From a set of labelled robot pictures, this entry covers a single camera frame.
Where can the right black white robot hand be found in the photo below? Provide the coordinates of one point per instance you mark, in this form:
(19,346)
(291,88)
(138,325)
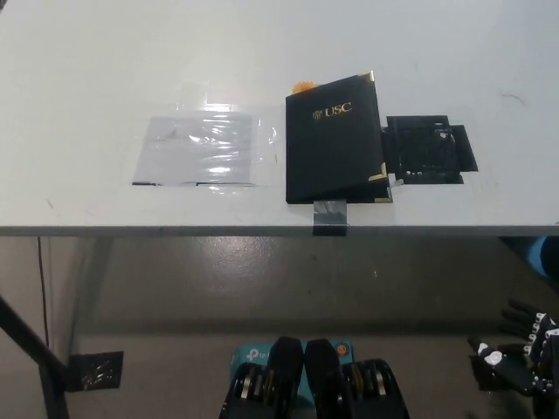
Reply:
(506,358)

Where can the black USC diary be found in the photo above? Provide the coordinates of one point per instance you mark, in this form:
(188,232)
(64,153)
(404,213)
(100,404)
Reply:
(332,148)

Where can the blue object under desk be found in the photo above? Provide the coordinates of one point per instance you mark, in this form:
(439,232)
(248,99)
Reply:
(539,255)

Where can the black tape patch on desk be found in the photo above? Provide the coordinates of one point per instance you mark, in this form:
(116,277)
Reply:
(465,148)

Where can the teal tp-link box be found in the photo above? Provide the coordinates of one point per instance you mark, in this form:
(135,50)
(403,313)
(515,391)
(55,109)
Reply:
(251,353)

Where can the clear plastic tape sheet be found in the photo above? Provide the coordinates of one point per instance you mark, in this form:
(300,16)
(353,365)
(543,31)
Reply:
(267,131)

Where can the orange spiky rubber toy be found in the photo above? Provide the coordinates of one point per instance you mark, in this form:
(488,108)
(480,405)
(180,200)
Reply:
(302,87)

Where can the black metal table leg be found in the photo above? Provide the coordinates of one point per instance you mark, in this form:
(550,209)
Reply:
(30,345)

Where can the grey duct tape strip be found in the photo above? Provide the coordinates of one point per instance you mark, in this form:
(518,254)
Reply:
(329,218)

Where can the black plastic grid frame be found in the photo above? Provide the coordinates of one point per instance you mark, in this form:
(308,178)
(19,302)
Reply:
(415,148)

